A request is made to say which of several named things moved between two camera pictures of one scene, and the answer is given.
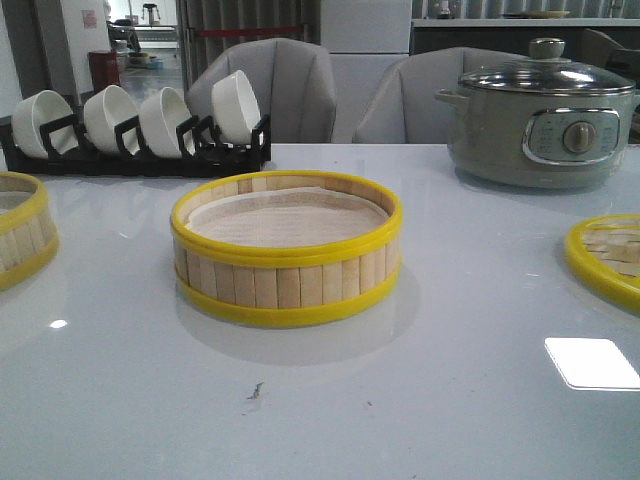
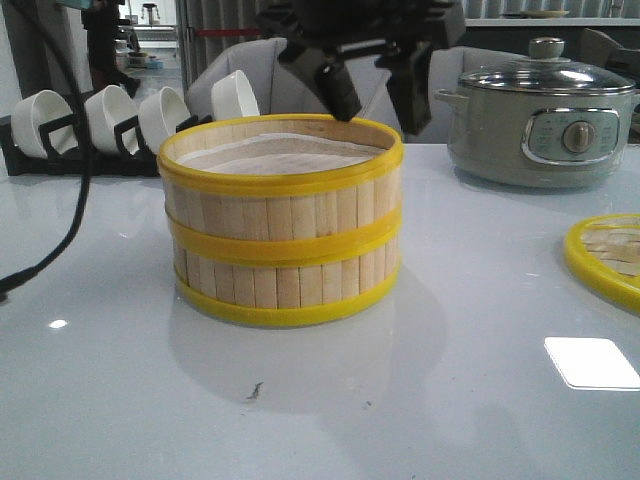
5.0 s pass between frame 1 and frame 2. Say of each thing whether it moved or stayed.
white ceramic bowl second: stayed
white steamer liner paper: moved
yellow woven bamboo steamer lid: stayed
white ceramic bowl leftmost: stayed
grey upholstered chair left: stayed
